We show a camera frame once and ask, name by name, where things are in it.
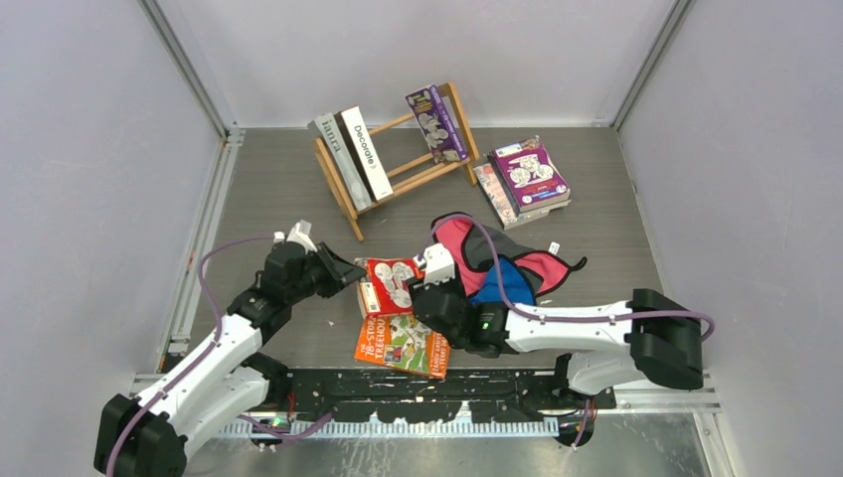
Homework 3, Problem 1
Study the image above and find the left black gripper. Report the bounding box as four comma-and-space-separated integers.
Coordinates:
286, 242, 366, 304

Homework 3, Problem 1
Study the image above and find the red white illustrated book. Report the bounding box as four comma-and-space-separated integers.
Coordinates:
354, 257, 423, 318

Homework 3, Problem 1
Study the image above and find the wooden book rack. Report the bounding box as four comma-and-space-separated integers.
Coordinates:
308, 81, 479, 242

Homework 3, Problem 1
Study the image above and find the grey Iantra book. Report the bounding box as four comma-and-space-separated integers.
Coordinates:
307, 113, 373, 212

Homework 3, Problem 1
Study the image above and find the white Decorate Furniture book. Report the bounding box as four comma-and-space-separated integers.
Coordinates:
338, 105, 394, 202

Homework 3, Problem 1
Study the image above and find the purple 52-Storey Treehouse book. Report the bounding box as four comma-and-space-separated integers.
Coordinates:
405, 84, 468, 163

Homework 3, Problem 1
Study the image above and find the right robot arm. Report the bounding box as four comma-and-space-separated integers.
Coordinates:
408, 279, 714, 408

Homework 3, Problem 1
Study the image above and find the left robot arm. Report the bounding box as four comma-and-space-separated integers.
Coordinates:
93, 239, 366, 476

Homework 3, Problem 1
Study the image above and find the orange 78-Storey Treehouse book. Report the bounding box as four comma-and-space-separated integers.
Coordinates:
354, 315, 450, 380

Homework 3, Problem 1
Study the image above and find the blue oven mitt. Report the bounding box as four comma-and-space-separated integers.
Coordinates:
469, 255, 536, 305

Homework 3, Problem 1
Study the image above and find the red grey cloth bib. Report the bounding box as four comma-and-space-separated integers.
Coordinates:
430, 213, 588, 301

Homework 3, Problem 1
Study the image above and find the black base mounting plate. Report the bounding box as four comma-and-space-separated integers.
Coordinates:
254, 368, 587, 423

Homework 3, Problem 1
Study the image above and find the purple illustrated book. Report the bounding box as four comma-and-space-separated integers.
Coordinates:
487, 135, 571, 214

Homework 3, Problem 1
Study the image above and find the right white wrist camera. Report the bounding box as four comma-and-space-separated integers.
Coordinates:
413, 242, 457, 285

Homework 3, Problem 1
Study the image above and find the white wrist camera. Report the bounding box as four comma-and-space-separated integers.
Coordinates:
413, 242, 457, 285
272, 220, 317, 252

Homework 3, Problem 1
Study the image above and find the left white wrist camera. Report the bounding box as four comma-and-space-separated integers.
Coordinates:
272, 220, 317, 252

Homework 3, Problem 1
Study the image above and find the slotted cable duct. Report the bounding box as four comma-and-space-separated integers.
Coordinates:
145, 418, 561, 440

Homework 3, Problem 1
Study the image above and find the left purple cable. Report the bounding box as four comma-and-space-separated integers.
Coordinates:
103, 236, 334, 477

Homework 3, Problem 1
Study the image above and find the purple cable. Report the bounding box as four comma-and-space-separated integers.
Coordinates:
103, 236, 334, 477
427, 214, 717, 450

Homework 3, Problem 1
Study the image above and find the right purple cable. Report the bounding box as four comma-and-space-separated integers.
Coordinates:
427, 214, 717, 450

